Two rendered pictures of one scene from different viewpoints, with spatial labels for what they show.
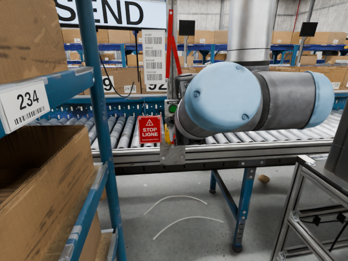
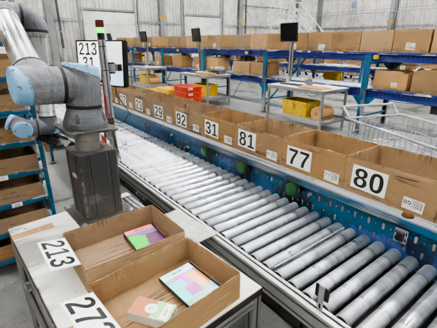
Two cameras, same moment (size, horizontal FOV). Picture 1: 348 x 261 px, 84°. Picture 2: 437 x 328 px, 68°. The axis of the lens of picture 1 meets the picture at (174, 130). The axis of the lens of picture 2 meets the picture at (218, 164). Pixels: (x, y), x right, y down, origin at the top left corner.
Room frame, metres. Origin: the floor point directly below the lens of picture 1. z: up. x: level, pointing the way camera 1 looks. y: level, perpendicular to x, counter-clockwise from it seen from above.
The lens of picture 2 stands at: (0.32, -2.20, 1.53)
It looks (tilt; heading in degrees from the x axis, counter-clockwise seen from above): 21 degrees down; 58
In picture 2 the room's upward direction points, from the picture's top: straight up
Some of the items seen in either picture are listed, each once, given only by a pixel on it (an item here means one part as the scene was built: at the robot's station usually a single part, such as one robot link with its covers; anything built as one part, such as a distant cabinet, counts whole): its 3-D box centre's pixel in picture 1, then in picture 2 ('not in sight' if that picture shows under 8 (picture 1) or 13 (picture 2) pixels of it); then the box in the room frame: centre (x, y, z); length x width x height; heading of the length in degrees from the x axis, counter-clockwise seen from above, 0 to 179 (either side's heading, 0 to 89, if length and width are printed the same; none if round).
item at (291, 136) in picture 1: (271, 126); (201, 185); (1.16, -0.63, 0.72); 0.52 x 0.05 x 0.05; 6
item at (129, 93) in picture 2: not in sight; (138, 99); (1.43, 1.23, 0.96); 0.39 x 0.29 x 0.17; 96
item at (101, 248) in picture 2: not in sight; (125, 243); (0.57, -1.09, 0.80); 0.38 x 0.28 x 0.10; 7
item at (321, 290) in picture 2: not in sight; (320, 300); (1.01, -1.69, 0.78); 0.05 x 0.01 x 0.11; 96
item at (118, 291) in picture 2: not in sight; (166, 291); (0.60, -1.42, 0.80); 0.38 x 0.28 x 0.10; 11
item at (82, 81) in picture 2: not in sight; (80, 83); (0.56, -0.67, 1.37); 0.17 x 0.15 x 0.18; 8
